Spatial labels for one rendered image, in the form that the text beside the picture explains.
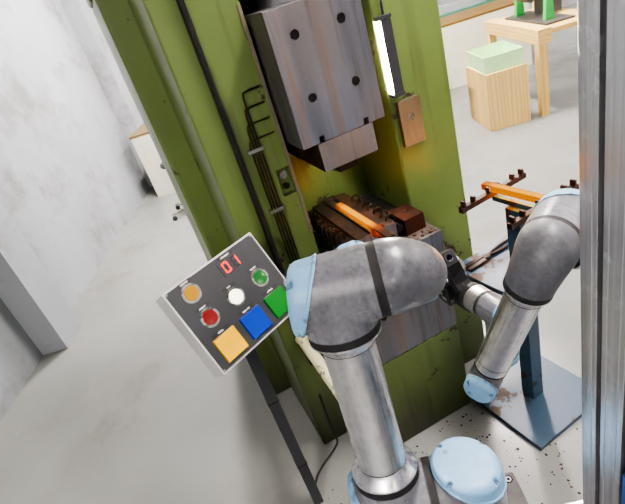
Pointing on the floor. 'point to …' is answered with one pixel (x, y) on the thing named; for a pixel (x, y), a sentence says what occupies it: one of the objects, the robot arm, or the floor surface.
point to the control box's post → (283, 424)
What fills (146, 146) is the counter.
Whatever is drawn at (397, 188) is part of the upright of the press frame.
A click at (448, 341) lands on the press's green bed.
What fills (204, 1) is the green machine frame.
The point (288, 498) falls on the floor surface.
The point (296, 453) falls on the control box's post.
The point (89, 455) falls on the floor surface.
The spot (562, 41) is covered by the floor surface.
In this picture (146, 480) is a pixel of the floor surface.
